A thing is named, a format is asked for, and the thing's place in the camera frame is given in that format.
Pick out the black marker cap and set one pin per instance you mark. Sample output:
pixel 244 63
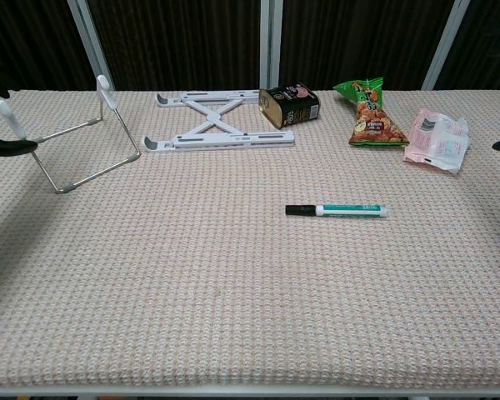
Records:
pixel 300 210

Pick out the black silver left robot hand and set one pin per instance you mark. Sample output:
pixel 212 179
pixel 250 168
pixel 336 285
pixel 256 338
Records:
pixel 8 148

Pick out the white folding laptop stand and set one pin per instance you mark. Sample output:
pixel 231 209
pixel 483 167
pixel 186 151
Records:
pixel 233 138

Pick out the green white marker pen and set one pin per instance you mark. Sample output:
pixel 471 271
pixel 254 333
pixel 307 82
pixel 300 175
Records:
pixel 352 210

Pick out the green snack bag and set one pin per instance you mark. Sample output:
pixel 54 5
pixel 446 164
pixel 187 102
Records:
pixel 373 121

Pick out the black gold tin can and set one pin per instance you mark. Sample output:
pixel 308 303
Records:
pixel 289 106

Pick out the pink wet wipes packet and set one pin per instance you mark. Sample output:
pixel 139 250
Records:
pixel 435 141

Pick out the pink white woven tablecloth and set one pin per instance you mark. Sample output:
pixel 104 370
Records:
pixel 233 283

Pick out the white frame post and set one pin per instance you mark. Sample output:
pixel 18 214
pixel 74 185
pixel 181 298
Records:
pixel 271 41
pixel 89 41
pixel 446 41

